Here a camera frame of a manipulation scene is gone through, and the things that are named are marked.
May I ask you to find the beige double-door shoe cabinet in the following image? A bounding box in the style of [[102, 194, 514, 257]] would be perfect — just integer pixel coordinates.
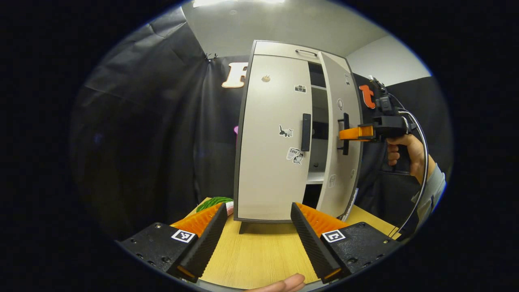
[[234, 40, 364, 234]]

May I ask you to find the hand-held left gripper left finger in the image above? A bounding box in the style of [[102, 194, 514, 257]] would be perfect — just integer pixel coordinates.
[[116, 202, 228, 283]]

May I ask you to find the watermelon slice plush toy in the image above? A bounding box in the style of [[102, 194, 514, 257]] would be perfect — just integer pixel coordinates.
[[196, 197, 234, 216]]

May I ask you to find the beige cabinet door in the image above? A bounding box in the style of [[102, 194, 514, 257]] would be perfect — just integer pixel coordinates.
[[237, 55, 313, 221], [316, 52, 363, 219]]

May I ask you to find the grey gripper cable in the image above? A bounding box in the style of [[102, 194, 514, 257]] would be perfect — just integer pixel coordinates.
[[387, 94, 429, 240]]

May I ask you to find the beige cabinet drawer front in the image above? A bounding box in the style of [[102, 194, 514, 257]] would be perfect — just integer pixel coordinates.
[[253, 41, 350, 71]]

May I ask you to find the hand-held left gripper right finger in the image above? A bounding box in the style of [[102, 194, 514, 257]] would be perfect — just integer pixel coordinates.
[[290, 202, 402, 284]]

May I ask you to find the black door handle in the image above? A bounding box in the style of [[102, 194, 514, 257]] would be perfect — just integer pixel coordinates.
[[338, 113, 350, 156], [301, 114, 312, 152]]

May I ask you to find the black backdrop cloth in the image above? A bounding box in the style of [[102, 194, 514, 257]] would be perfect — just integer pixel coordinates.
[[69, 6, 453, 244]]

